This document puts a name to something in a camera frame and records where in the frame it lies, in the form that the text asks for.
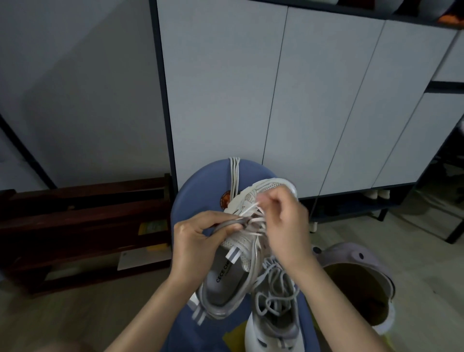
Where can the person's left hand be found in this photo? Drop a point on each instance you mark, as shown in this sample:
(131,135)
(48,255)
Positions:
(188,246)

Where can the person's right hand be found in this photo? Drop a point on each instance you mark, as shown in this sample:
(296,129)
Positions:
(290,232)

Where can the person's left thumb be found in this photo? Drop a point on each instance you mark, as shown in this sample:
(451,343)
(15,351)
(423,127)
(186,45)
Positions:
(226,231)

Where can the person's right thumb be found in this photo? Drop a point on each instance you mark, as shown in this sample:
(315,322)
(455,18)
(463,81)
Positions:
(265,210)

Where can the white shoelace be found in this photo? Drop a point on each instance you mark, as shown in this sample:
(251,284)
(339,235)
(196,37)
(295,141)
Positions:
(250,214)

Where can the grey white mesh sneaker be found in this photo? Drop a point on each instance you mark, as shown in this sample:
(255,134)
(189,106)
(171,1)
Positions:
(239,275)
(272,319)

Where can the person's left forearm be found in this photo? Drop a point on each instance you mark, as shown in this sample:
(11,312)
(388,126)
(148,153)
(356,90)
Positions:
(152,319)

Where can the person's right forearm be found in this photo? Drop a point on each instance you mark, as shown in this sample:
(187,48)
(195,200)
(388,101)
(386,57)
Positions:
(337,312)

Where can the orange round sticker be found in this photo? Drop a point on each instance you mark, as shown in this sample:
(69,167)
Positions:
(225,201)

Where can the blue round stool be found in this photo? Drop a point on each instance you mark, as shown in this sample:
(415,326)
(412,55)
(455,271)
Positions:
(203,195)

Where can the loose grey shoelace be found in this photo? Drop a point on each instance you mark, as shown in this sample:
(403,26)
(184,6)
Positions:
(235,177)

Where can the yellow flat packet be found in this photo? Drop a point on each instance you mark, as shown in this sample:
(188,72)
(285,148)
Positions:
(154,234)

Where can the white paper sheet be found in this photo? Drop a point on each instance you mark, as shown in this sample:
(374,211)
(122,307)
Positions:
(143,259)

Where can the white shoe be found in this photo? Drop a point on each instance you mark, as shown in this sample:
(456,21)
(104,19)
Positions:
(371,194)
(384,194)

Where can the lilac clog shoe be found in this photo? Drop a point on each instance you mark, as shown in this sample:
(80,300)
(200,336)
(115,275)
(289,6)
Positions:
(357,286)

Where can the dark wooden shoe rack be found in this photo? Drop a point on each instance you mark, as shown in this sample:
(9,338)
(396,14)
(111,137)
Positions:
(72,225)

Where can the orange object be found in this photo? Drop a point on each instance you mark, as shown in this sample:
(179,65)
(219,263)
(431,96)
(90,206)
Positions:
(449,17)

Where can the white cabinet with dark frame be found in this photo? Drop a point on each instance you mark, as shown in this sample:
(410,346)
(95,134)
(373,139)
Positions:
(275,90)

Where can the black metal table frame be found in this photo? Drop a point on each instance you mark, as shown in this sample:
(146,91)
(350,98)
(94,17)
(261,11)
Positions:
(449,195)

